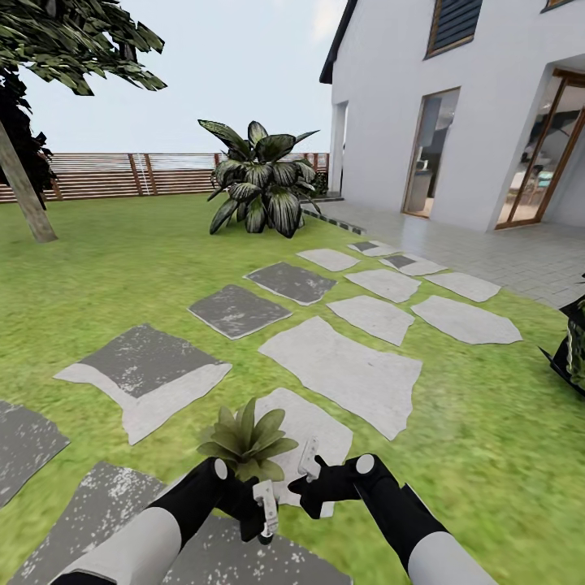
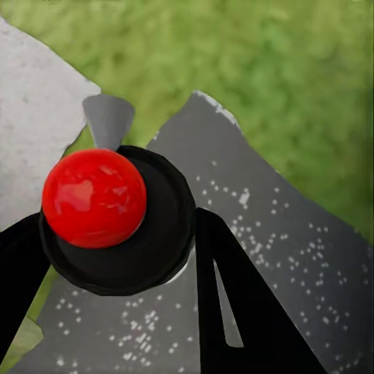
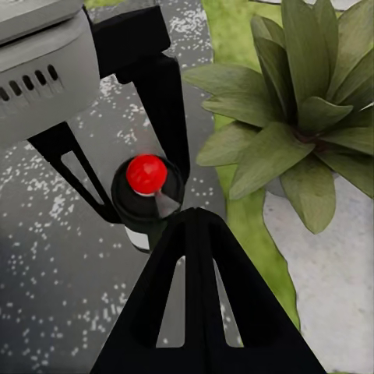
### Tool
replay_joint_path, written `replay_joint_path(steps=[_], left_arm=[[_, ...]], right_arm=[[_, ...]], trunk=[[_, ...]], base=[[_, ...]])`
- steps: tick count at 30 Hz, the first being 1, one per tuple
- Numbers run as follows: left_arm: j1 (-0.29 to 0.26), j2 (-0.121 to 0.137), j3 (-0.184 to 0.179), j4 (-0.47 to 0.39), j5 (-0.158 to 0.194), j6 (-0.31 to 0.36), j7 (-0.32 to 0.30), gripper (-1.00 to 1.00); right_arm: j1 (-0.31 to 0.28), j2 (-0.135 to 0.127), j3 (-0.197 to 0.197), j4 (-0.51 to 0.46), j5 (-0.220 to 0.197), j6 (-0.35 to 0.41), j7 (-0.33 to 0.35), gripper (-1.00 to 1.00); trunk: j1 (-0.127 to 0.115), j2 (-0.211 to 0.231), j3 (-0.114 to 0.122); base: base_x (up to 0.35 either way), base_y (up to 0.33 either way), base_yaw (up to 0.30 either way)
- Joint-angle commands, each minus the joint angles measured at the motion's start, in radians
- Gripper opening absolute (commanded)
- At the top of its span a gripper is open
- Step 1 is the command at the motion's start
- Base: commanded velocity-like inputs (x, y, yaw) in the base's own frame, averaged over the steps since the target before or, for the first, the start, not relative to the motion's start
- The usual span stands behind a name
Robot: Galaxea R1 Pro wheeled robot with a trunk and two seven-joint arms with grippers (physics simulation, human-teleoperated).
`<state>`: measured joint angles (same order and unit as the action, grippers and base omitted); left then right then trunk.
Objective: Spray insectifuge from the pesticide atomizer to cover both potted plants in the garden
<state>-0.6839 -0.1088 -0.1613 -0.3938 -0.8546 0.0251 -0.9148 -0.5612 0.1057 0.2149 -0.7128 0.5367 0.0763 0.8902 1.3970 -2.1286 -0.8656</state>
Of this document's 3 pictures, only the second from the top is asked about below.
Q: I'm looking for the insectifuge atomizer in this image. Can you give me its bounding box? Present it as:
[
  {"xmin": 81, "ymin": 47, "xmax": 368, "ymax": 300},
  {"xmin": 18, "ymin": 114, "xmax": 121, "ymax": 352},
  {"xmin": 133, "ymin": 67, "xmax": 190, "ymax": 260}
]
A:
[{"xmin": 38, "ymin": 94, "xmax": 196, "ymax": 296}]

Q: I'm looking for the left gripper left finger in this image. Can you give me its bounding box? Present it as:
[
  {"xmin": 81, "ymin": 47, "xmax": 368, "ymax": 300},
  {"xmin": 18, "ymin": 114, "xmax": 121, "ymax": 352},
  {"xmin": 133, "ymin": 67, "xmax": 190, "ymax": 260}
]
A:
[{"xmin": 0, "ymin": 213, "xmax": 51, "ymax": 363}]

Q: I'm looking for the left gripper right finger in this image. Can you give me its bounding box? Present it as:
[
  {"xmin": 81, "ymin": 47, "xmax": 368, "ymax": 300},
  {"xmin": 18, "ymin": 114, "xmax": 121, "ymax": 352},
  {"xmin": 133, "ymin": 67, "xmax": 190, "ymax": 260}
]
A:
[{"xmin": 194, "ymin": 208, "xmax": 326, "ymax": 374}]

